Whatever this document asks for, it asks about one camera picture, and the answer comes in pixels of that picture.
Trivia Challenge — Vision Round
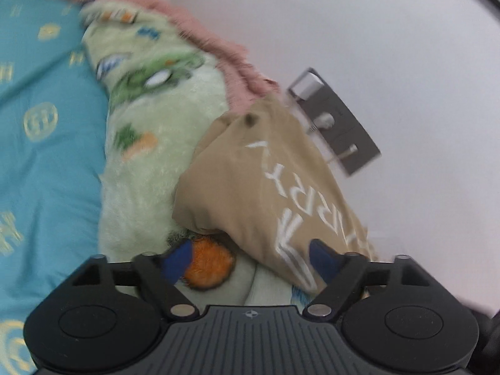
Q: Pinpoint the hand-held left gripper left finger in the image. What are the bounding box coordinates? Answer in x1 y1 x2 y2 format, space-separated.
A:
70 239 201 320

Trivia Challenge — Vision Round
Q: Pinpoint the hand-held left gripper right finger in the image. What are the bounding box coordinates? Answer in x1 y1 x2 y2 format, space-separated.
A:
304 237 427 321

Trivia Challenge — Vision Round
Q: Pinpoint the tan t-shirt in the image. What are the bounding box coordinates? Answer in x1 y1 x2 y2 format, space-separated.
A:
172 94 380 294

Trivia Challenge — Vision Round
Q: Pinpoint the green cartoon printed blanket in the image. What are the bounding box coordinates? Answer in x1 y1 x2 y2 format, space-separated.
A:
79 0 310 314

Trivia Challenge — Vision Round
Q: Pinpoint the teal smiley bed sheet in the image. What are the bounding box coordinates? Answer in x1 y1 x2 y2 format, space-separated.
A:
0 0 111 375

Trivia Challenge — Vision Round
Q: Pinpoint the white plug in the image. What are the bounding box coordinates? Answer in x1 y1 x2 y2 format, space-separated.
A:
292 72 325 101

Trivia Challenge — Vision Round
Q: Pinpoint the pink fluffy blanket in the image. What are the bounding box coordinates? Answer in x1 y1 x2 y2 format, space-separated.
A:
73 0 283 112

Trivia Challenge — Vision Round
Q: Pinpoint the grey wall socket panel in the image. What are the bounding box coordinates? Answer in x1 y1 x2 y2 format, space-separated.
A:
287 67 383 178

